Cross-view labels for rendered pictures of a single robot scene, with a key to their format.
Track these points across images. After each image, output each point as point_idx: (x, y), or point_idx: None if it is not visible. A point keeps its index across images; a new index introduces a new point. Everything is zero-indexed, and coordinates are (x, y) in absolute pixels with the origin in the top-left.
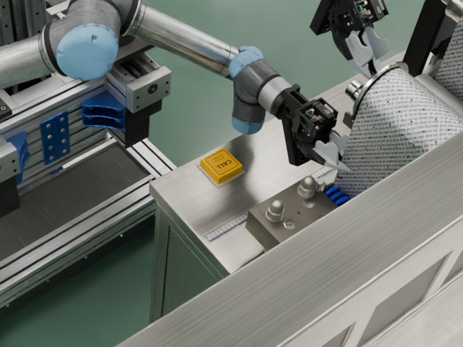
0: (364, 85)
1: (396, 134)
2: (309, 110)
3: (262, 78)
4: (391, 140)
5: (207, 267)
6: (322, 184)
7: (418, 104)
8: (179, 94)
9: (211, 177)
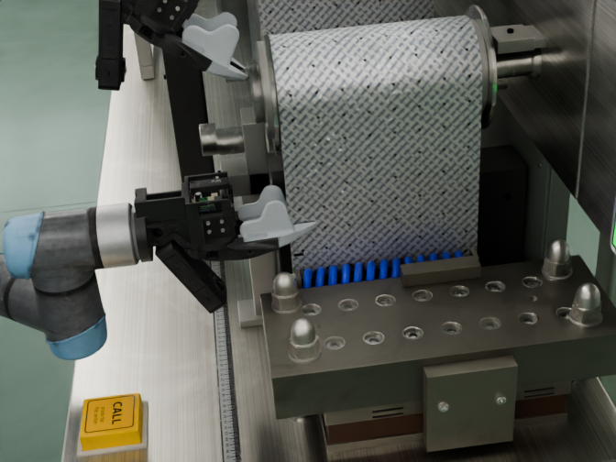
0: (252, 84)
1: (359, 93)
2: (193, 198)
3: (82, 223)
4: (357, 110)
5: None
6: (242, 328)
7: (348, 38)
8: None
9: (120, 445)
